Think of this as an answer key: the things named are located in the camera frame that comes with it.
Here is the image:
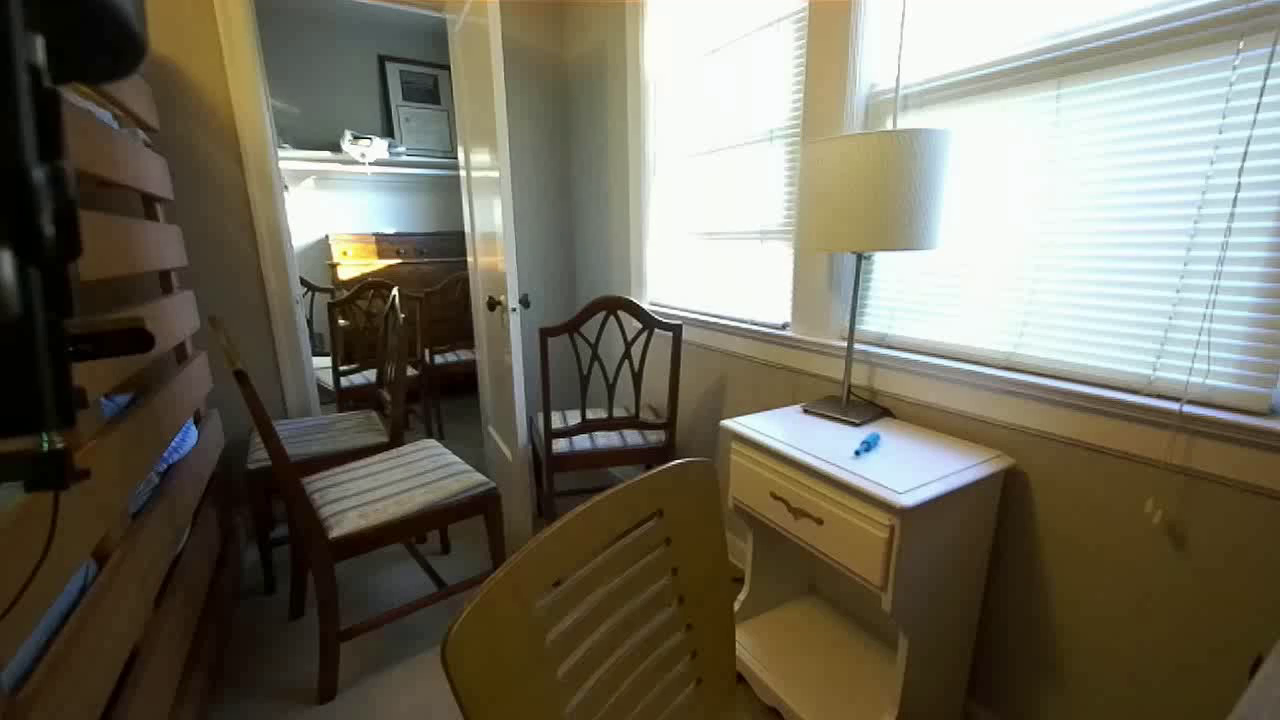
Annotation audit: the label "wooden roll-top desk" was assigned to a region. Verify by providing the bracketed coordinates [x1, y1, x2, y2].
[0, 76, 230, 720]

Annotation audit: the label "white open door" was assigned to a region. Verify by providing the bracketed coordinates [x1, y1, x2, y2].
[450, 0, 534, 550]

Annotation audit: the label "framed picture on wall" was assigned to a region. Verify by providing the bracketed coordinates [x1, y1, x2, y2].
[382, 58, 453, 162]

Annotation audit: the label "dark wood striped-seat chair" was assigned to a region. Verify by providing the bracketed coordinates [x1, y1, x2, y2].
[210, 320, 509, 704]

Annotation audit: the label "white window blinds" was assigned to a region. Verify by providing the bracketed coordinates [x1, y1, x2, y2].
[864, 0, 1280, 416]

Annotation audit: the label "cream slatted chair backrest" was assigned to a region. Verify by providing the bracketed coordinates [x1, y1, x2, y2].
[441, 461, 778, 720]

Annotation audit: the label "cream nightstand with drawer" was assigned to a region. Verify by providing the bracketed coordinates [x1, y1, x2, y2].
[726, 407, 1014, 720]

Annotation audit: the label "dark wood chair by window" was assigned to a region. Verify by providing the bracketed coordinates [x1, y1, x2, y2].
[534, 296, 684, 519]

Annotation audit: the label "dark wood chair behind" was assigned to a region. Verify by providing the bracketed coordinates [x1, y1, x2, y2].
[240, 275, 446, 598]

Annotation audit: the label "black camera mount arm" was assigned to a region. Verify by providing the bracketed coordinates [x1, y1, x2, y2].
[0, 0, 149, 494]

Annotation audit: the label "far dark wood chair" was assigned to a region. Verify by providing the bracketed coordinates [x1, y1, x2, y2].
[403, 275, 476, 396]

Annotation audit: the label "white shade table lamp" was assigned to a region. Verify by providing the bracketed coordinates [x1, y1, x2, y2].
[798, 123, 951, 433]

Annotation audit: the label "blue pen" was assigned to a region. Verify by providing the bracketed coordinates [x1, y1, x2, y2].
[851, 433, 881, 461]

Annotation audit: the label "left window blinds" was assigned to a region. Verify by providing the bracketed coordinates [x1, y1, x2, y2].
[640, 0, 808, 326]

